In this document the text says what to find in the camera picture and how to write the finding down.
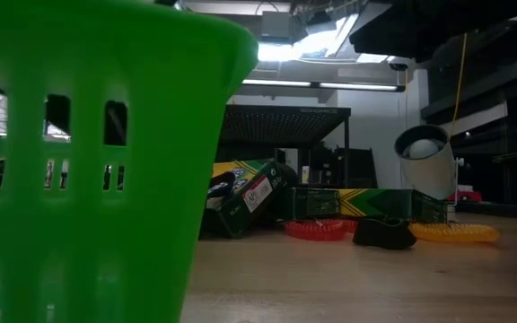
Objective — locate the long ceiling light strip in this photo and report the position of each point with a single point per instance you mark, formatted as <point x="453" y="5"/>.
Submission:
<point x="276" y="83"/>

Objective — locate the black perforated metal desk shelf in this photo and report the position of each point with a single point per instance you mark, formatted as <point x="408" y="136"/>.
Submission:
<point x="285" y="125"/>

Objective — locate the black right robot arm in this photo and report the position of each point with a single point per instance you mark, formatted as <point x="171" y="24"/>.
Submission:
<point x="442" y="27"/>

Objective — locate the black binder clip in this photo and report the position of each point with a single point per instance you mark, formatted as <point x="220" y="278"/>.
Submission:
<point x="221" y="181"/>
<point x="384" y="235"/>

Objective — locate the yellow background bottle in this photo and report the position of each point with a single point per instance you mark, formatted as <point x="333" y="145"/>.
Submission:
<point x="305" y="175"/>

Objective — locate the grey ceiling box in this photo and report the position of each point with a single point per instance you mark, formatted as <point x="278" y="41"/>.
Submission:
<point x="275" y="24"/>

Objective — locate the red background object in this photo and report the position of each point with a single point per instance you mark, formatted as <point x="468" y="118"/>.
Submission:
<point x="465" y="196"/>

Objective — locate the white round floor fan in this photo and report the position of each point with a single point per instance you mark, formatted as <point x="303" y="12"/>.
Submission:
<point x="429" y="179"/>

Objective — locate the green plastic slotted basket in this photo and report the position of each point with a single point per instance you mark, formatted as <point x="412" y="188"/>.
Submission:
<point x="83" y="202"/>

